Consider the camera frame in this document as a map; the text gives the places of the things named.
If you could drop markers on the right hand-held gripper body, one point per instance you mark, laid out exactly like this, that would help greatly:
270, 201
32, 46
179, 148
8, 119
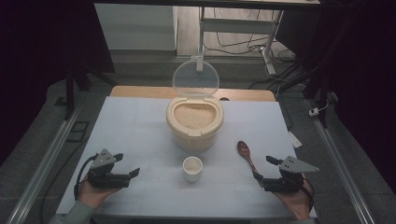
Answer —
288, 182

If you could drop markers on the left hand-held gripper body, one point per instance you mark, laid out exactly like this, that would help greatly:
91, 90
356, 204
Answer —
106, 180

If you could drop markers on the brown wooden spoon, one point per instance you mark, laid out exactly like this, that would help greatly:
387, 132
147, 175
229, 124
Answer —
243, 149

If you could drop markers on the white cup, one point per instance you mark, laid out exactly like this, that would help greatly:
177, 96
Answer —
192, 174

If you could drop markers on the beige rice container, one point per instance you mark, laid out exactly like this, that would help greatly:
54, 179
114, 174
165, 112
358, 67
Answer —
193, 140

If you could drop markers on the rice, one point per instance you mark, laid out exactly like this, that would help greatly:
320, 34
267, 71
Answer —
194, 115

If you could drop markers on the person's left hand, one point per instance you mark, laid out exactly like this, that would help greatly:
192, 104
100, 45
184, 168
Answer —
93, 194

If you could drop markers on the person's right hand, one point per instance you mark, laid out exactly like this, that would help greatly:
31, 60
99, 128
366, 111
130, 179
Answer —
294, 203

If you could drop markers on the white paper tag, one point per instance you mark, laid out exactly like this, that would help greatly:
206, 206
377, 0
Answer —
295, 141

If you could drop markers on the white table mat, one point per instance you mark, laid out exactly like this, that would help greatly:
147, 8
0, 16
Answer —
140, 130

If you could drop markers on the small white box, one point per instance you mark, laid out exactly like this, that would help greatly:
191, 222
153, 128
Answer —
313, 112

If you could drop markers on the wooden table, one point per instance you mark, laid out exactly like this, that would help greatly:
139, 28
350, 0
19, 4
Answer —
140, 91

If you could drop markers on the black metal stand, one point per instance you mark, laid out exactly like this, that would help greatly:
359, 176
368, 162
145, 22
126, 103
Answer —
70, 93
322, 93

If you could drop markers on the clear round container lid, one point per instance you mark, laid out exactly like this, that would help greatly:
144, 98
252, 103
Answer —
195, 77

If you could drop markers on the white panel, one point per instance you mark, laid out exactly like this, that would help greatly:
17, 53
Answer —
134, 28

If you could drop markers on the white-legged desk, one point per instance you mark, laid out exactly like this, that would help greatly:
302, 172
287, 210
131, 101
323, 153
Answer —
236, 25

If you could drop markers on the metal floor rail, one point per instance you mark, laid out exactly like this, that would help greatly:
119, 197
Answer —
339, 168
46, 165

